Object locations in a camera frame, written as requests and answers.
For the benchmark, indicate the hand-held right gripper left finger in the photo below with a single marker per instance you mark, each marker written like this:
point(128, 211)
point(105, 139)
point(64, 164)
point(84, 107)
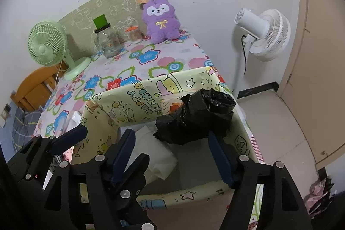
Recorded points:
point(124, 150)

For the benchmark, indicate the pink printed bag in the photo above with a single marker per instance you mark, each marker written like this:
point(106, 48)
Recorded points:
point(318, 192)

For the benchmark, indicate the small jar with orange lid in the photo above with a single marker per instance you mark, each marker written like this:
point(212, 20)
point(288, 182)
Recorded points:
point(134, 34)

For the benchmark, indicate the black plastic bag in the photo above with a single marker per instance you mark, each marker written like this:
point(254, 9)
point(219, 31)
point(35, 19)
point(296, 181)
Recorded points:
point(194, 122)

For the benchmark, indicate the green desk fan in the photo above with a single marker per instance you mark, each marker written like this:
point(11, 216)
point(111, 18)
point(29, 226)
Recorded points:
point(45, 44)

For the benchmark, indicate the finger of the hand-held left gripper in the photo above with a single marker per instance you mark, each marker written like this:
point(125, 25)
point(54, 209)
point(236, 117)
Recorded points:
point(70, 138)
point(134, 181)

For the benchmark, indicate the glass jar with green lid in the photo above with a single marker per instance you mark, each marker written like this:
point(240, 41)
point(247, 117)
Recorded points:
point(107, 41)

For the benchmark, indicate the green printed board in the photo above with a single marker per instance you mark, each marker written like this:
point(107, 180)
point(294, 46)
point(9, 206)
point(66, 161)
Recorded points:
point(80, 14)

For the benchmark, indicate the yellow printed storage box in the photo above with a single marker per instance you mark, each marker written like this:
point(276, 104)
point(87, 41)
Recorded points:
point(140, 95)

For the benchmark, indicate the beige door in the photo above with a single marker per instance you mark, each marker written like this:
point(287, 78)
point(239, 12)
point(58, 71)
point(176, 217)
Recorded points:
point(318, 57)

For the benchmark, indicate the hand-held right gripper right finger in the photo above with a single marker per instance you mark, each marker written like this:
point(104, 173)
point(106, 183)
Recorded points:
point(219, 160)

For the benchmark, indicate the grey plaid pillow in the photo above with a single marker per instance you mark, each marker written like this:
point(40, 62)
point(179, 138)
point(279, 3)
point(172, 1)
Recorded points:
point(23, 125)

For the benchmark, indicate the white standing fan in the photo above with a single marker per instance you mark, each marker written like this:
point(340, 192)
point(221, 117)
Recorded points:
point(266, 33)

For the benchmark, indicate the wooden bed headboard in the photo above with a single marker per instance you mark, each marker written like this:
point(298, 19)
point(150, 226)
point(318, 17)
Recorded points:
point(32, 87)

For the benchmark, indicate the wall socket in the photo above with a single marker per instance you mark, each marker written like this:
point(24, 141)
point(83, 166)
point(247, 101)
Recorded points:
point(6, 111)

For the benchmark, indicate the purple plush bunny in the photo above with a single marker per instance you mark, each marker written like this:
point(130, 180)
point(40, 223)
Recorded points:
point(160, 22)

